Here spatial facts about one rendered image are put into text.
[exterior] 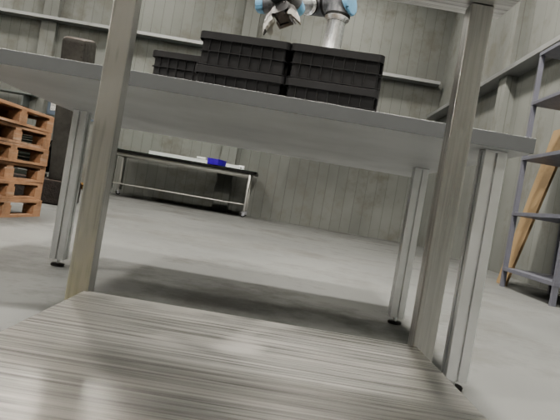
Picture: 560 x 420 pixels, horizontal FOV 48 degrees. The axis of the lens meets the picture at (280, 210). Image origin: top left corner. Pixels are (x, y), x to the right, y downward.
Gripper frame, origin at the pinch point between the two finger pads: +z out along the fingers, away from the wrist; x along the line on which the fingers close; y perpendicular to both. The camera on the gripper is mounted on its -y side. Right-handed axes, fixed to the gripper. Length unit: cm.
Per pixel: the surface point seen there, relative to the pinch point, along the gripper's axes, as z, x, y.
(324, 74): 43.8, -20.4, -9.9
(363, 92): 50, -31, -4
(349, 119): 80, -32, -24
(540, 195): -156, -92, 384
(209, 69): 40.3, 13.9, -23.3
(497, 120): -375, -74, 522
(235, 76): 42.8, 6.4, -19.4
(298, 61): 39.6, -13.6, -14.7
